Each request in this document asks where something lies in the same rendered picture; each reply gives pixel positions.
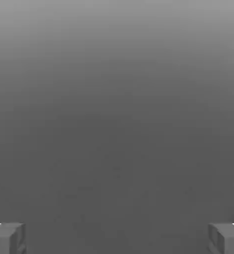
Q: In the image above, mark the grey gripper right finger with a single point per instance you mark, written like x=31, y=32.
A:
x=231, y=241

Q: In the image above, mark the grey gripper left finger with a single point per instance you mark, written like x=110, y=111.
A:
x=3, y=240

